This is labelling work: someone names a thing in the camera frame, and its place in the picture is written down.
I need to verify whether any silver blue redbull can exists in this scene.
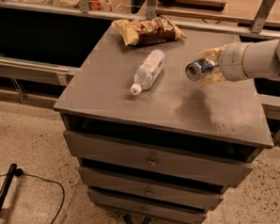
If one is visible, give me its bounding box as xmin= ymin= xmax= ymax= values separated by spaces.
xmin=185 ymin=57 xmax=217 ymax=81

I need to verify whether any brown yellow chip bag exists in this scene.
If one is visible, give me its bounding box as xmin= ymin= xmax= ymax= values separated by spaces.
xmin=112 ymin=16 xmax=185 ymax=46

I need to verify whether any bottom grey drawer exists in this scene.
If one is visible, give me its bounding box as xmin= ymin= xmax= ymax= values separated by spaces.
xmin=87 ymin=189 xmax=206 ymax=224

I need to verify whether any grey drawer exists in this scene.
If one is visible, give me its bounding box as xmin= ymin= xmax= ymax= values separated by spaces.
xmin=79 ymin=167 xmax=223 ymax=211
xmin=87 ymin=189 xmax=206 ymax=224
xmin=64 ymin=130 xmax=253 ymax=187

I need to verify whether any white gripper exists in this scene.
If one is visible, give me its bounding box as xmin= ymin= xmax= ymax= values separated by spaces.
xmin=196 ymin=41 xmax=248 ymax=85

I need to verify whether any middle grey drawer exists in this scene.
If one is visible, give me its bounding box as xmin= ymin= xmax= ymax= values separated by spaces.
xmin=79 ymin=167 xmax=223 ymax=211

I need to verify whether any black floor cable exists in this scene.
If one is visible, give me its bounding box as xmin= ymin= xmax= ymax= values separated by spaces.
xmin=0 ymin=167 xmax=68 ymax=224

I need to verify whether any orange object behind glass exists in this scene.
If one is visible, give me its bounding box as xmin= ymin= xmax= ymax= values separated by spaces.
xmin=89 ymin=0 xmax=101 ymax=10

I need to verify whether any metal counter rail frame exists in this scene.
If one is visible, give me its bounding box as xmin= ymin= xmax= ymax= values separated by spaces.
xmin=0 ymin=0 xmax=280 ymax=38

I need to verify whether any black pole on floor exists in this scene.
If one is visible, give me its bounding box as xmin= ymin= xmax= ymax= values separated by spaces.
xmin=0 ymin=164 xmax=17 ymax=212

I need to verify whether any clear plastic water bottle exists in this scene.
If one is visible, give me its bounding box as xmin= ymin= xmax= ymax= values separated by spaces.
xmin=130 ymin=50 xmax=166 ymax=96

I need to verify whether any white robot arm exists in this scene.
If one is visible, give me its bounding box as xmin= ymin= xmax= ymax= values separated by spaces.
xmin=185 ymin=39 xmax=280 ymax=84

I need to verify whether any grey drawer cabinet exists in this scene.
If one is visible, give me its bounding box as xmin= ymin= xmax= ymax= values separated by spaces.
xmin=54 ymin=29 xmax=273 ymax=214

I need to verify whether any top grey drawer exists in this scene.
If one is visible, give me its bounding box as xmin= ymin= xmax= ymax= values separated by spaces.
xmin=64 ymin=130 xmax=253 ymax=187

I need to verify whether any dark wooden block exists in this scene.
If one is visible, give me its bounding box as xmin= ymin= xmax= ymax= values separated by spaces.
xmin=158 ymin=0 xmax=226 ymax=11

